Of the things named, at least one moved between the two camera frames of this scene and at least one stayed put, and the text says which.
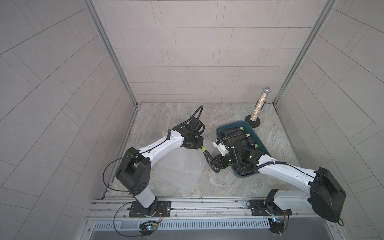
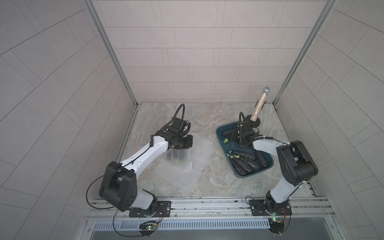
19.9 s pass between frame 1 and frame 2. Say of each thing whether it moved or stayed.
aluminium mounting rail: stayed
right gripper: moved
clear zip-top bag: stayed
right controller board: stayed
